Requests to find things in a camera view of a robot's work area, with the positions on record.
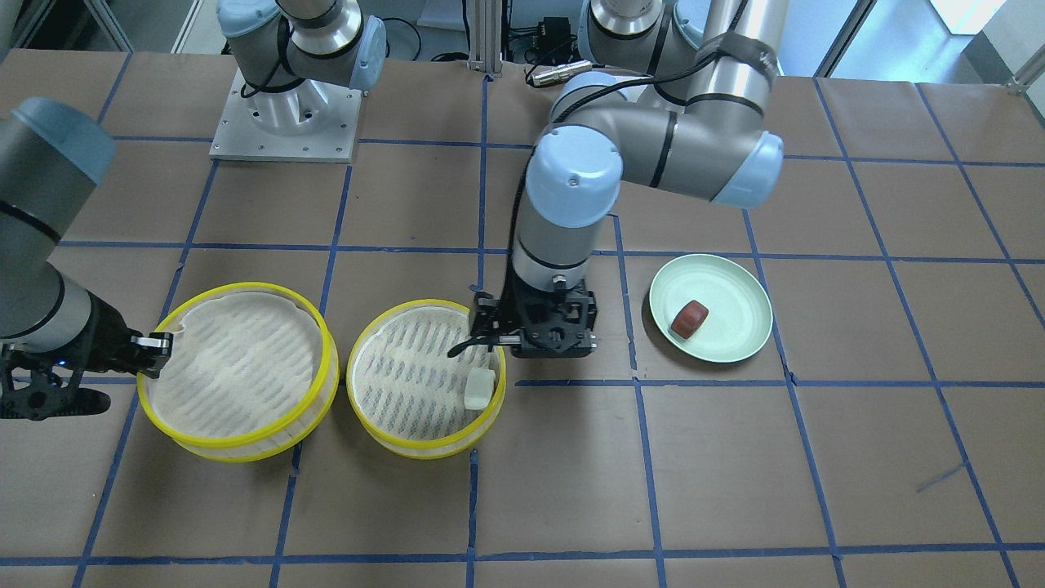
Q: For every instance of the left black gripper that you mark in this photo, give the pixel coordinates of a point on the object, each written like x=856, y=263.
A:
x=486, y=314

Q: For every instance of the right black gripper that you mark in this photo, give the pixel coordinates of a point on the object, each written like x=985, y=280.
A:
x=91, y=336

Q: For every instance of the yellow steamer layer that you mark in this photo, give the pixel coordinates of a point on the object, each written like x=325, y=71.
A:
x=254, y=369
x=405, y=390

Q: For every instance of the white bun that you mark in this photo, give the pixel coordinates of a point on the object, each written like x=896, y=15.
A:
x=479, y=388

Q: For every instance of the dark red bun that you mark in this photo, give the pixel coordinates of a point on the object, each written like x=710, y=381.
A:
x=689, y=319

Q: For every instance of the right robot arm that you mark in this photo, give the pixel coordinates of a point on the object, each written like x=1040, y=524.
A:
x=303, y=67

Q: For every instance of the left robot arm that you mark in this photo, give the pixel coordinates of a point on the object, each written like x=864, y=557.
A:
x=689, y=120

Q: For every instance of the light green plate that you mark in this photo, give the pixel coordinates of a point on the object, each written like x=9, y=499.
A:
x=741, y=315

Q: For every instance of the silver cylindrical connector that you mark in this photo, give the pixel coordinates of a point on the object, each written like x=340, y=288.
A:
x=557, y=74

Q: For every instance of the black power adapter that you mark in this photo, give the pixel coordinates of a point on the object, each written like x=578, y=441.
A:
x=554, y=38

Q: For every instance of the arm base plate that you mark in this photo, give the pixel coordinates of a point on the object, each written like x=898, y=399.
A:
x=316, y=122

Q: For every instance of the aluminium frame post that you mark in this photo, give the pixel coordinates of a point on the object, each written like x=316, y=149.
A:
x=484, y=25

